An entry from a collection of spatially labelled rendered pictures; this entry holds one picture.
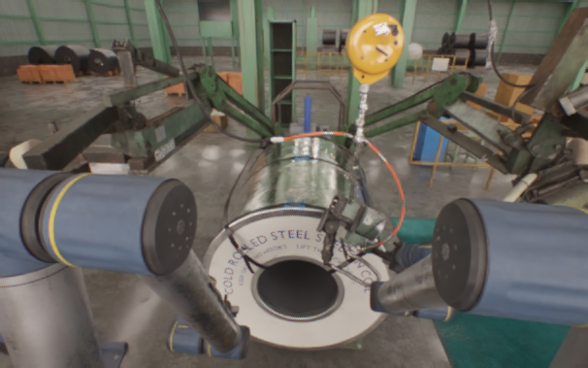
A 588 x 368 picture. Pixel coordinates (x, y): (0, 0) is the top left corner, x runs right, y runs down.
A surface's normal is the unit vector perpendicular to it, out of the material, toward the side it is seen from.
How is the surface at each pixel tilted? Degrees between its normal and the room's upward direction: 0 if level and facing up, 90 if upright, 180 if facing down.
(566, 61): 90
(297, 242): 90
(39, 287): 84
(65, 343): 85
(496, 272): 64
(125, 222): 51
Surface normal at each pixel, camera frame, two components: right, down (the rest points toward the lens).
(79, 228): -0.09, -0.02
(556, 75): -0.08, 0.45
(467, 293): -0.77, 0.29
